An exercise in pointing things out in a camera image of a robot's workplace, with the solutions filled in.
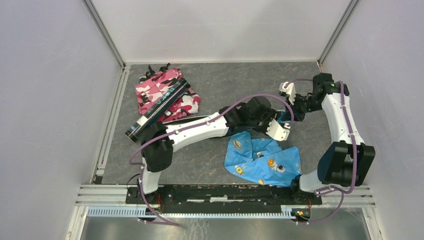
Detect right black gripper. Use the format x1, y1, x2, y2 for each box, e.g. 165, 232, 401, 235
281, 92, 323, 122

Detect blue sport racket bag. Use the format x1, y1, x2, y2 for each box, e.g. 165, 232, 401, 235
163, 109, 299, 140

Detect black shuttlecock tube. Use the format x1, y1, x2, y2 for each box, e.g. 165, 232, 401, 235
125, 78, 190, 143

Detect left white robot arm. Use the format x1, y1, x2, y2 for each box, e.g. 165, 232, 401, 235
137, 95, 290, 204

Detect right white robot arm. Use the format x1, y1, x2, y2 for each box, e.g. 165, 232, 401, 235
288, 73, 376, 204

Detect blue astronaut print cloth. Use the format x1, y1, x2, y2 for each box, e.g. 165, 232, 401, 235
224, 131, 302, 187

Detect pink camouflage shorts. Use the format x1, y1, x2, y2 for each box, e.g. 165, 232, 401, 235
135, 64, 201, 122

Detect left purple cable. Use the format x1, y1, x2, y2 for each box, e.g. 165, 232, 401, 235
128, 93, 295, 226

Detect purple cable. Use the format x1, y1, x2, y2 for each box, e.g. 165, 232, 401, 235
128, 93, 295, 226
284, 78, 359, 224

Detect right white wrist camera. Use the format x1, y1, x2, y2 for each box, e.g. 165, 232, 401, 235
278, 81, 296, 105

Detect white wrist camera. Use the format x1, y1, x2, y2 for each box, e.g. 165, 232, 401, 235
265, 119, 291, 142
278, 81, 296, 105

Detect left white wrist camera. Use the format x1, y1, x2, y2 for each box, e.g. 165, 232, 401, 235
265, 119, 291, 142

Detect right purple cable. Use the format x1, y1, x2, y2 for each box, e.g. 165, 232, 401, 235
284, 78, 359, 224

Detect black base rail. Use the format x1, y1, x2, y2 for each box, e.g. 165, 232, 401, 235
144, 184, 323, 217

